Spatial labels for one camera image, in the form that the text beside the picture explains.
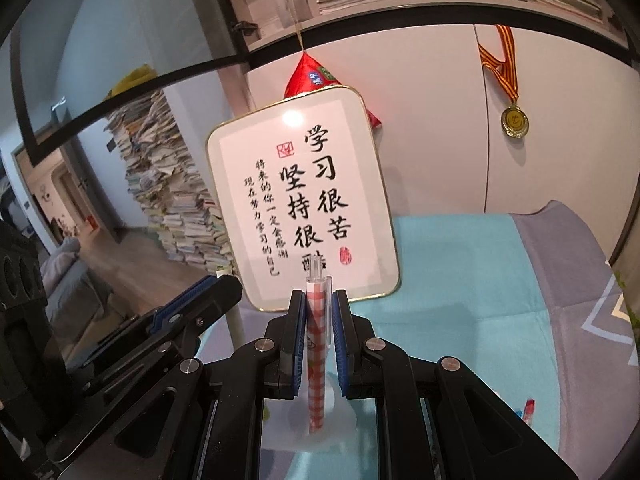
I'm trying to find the grey bookshelf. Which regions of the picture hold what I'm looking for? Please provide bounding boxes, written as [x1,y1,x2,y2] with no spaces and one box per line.
[220,0,640,68]

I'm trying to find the red hanging ornament bag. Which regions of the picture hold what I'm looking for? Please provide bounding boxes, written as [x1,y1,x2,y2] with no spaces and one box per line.
[284,20,384,131]

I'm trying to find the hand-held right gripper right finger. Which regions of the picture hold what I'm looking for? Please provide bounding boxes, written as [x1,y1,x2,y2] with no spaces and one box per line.
[333,289,587,480]

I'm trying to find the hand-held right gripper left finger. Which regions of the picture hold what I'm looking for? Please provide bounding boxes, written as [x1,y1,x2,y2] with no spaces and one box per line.
[45,291,307,480]

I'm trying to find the red checkered pen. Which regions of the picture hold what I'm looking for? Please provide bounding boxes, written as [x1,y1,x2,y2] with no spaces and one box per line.
[304,255,334,434]

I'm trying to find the gold framed calligraphy picture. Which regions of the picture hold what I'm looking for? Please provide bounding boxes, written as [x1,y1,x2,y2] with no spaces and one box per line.
[206,86,402,312]

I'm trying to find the translucent white pen holder cup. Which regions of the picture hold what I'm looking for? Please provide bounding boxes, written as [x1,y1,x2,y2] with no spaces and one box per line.
[262,385,361,453]

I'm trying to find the tall pile of papers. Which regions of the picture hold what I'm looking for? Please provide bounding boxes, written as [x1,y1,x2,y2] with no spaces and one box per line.
[105,90,237,275]

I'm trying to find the clear acrylic holder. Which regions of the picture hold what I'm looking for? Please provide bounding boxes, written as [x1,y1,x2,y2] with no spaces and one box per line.
[260,0,302,36]

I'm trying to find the yellow plush toy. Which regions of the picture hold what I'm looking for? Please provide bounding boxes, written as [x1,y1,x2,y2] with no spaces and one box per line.
[110,64,157,97]

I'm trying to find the glass cabinet door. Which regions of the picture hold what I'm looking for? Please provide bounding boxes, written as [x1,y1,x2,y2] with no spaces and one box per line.
[10,0,253,167]

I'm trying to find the grey sofa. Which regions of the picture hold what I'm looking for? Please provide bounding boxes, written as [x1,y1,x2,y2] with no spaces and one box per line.
[39,236,113,333]

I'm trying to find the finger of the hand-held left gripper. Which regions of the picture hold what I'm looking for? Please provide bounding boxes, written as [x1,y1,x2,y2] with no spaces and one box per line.
[80,274,223,368]
[87,276,244,396]

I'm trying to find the gold medal with striped ribbon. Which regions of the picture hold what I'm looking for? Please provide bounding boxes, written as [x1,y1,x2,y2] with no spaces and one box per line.
[477,25,531,139]

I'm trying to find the blue grey patterned table cloth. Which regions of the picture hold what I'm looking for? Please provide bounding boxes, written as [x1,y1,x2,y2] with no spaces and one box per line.
[197,200,640,480]

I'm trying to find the white cabinet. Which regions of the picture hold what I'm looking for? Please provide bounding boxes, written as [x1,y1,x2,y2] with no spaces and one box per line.
[245,2,640,261]

